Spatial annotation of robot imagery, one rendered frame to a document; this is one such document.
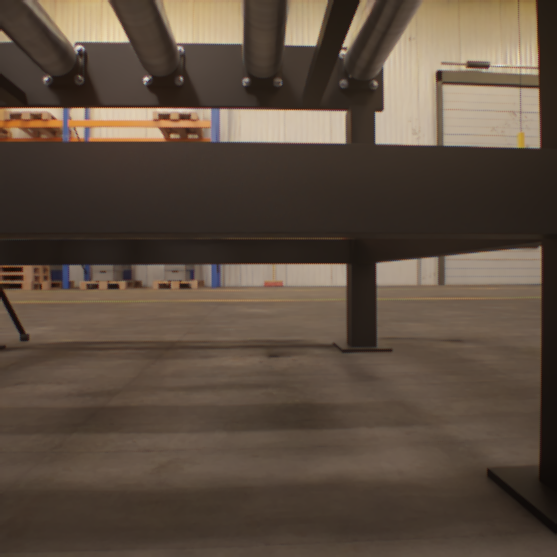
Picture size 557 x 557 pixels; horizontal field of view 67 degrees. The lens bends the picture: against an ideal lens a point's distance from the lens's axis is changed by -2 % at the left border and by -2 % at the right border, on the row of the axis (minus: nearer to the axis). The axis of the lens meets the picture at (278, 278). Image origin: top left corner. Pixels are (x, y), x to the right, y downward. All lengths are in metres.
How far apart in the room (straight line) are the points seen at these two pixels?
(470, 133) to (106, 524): 10.81
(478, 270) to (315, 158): 10.27
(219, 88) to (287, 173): 1.08
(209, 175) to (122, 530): 0.32
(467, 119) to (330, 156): 10.71
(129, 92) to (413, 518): 1.32
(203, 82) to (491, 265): 9.74
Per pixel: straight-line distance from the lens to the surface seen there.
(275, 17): 1.11
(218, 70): 1.46
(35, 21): 1.29
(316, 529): 0.44
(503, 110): 11.55
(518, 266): 11.10
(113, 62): 1.52
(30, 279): 8.54
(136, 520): 0.47
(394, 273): 9.84
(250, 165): 0.37
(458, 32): 11.88
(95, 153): 0.40
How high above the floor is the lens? 0.23
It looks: level
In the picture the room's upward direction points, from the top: straight up
